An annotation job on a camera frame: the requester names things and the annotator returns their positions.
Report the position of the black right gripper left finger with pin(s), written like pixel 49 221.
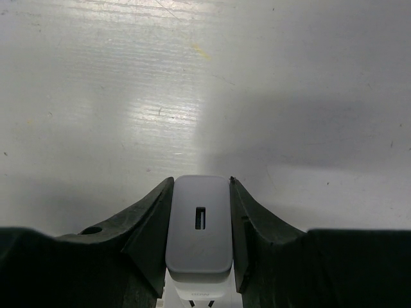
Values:
pixel 119 262

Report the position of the white USB charger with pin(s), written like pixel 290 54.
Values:
pixel 199 252

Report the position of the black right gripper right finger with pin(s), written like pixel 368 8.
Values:
pixel 278 265

